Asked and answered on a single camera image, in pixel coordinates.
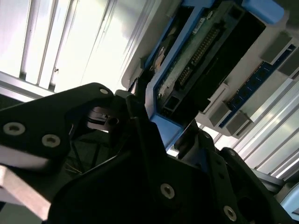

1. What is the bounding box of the hard disk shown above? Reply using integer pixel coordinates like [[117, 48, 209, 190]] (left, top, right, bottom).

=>
[[139, 0, 290, 154]]

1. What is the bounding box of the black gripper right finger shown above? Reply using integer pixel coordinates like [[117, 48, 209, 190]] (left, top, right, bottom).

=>
[[177, 121, 294, 224]]

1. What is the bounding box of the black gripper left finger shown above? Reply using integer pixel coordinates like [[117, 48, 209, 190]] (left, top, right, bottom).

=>
[[0, 82, 182, 210]]

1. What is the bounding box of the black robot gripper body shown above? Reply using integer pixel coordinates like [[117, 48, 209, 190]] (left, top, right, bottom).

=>
[[46, 149, 236, 224]]

